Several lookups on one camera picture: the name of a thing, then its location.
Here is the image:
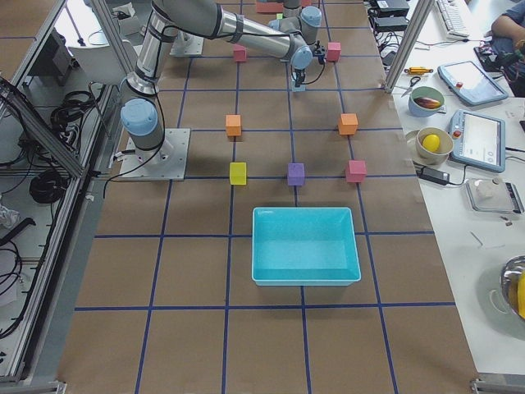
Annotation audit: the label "black power adapter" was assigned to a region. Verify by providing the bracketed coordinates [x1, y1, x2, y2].
[416, 167, 450, 186]

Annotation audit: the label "red foam block corner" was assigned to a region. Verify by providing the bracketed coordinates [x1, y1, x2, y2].
[345, 160, 368, 183]

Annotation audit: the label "beige bowl with lemon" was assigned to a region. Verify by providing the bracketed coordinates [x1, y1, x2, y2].
[415, 127, 454, 165]

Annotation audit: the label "metal bowl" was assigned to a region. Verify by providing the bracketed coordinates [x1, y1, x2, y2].
[500, 255, 524, 322]

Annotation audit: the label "digital kitchen scale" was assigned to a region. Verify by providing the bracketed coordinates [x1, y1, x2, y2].
[465, 177, 524, 214]

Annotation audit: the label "green bowl with fruit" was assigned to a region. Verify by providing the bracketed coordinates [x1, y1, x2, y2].
[408, 86, 445, 117]

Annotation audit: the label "orange foam block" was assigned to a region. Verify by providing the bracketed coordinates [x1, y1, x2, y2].
[337, 113, 358, 135]
[225, 114, 242, 137]

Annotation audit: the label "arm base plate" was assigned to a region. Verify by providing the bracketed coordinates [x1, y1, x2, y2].
[119, 128, 190, 181]
[170, 31, 203, 57]

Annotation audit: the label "yellow foam block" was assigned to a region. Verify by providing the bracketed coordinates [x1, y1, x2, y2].
[229, 162, 247, 186]

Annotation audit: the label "teal plastic tray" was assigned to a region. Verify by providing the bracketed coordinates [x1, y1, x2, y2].
[252, 207, 362, 286]

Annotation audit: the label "pink plastic tray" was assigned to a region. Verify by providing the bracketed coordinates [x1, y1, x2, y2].
[255, 0, 312, 14]

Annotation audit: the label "orange foam block front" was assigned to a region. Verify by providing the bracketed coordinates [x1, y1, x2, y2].
[337, 113, 358, 135]

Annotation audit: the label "red foam block far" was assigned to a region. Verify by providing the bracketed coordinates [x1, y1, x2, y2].
[326, 42, 341, 62]

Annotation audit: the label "scissors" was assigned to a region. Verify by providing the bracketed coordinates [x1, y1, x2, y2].
[402, 76, 421, 97]

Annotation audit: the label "red foam block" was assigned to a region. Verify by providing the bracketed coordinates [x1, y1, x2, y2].
[326, 42, 341, 62]
[233, 44, 248, 63]

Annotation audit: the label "blue teach pendant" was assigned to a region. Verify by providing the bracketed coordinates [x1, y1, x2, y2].
[448, 110, 506, 173]
[437, 61, 508, 106]

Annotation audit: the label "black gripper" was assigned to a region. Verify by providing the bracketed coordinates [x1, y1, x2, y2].
[290, 40, 326, 84]

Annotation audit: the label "purple foam block right side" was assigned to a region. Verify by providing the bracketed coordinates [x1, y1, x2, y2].
[287, 163, 305, 186]

